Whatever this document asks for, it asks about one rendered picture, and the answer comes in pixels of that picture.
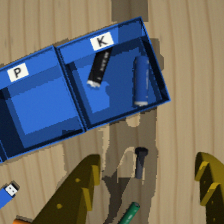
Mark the blue usb stick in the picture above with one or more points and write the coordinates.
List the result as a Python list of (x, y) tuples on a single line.
[(7, 193)]

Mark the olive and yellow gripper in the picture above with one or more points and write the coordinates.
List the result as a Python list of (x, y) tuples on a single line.
[(70, 203)]

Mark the black aa battery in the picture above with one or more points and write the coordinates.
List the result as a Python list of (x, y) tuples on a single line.
[(98, 67)]

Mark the blue bin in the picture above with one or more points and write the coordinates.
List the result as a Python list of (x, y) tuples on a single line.
[(38, 111)]

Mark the dark grey bolt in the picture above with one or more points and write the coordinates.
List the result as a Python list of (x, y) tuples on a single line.
[(141, 152)]

